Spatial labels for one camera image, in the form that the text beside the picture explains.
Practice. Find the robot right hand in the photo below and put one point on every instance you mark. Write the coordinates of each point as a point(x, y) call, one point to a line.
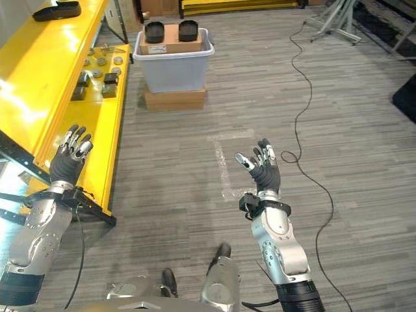
point(267, 178)

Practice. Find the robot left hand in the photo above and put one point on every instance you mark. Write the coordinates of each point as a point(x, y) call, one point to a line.
point(66, 165)

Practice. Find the robot right arm silver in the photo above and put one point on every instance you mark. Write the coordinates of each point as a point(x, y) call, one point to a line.
point(281, 240)

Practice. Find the robot left arm silver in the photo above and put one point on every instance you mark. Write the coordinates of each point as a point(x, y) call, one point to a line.
point(39, 234)

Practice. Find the yellow metal shelf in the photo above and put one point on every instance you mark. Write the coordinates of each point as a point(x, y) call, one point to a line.
point(39, 65)

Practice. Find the flat cardboard box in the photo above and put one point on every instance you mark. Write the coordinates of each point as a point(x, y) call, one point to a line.
point(175, 99)

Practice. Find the translucent plastic box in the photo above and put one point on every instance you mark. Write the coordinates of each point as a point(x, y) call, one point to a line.
point(175, 73)

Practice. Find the cardboard box with label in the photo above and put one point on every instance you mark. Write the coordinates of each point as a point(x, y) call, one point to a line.
point(172, 45)

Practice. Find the black metal block part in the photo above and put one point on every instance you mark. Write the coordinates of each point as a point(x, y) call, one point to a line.
point(78, 94)
point(109, 91)
point(111, 78)
point(84, 80)

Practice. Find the robot right foot dark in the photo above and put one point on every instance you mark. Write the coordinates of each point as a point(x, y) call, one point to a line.
point(222, 252)

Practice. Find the robot foot dark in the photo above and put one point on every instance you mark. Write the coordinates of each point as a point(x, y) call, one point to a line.
point(169, 282)
point(222, 252)

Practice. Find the robot left leg silver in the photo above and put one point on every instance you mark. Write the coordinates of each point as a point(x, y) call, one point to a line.
point(130, 289)

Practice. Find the robot left foot dark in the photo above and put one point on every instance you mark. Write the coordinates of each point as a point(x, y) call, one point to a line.
point(169, 282)

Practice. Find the black sole-shaped part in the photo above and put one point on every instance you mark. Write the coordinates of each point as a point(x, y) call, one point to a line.
point(57, 11)
point(154, 32)
point(188, 31)

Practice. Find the robot torso silver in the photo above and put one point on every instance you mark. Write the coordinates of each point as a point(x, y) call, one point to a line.
point(136, 306)

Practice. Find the black flat case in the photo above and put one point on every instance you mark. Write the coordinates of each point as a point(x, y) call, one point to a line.
point(406, 99)

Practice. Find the low yellow rack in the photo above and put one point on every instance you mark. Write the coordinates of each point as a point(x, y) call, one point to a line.
point(240, 6)

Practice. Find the brown cardboard carton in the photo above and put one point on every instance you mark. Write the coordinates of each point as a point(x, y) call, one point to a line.
point(159, 6)

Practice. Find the grey metal stand frame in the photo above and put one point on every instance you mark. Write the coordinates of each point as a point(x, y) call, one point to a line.
point(334, 22)

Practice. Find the grey metal frame leg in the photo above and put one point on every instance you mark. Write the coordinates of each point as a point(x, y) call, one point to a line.
point(404, 35)

